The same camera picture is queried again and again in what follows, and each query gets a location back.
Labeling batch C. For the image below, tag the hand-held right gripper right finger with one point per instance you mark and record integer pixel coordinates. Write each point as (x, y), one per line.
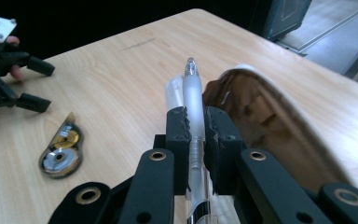
(222, 140)

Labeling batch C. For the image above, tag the clear correction tape dispenser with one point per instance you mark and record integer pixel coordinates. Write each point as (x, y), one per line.
(61, 151)

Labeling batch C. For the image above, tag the clear silver pen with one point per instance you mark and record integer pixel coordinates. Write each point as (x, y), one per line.
(194, 102)

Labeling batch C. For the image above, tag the dark cabinet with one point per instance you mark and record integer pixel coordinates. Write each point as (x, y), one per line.
(279, 17)

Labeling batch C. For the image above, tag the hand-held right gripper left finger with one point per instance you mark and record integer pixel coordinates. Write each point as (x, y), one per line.
(177, 130)

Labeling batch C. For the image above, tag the white pencil case brown inside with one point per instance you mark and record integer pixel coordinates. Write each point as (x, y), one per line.
(261, 124)

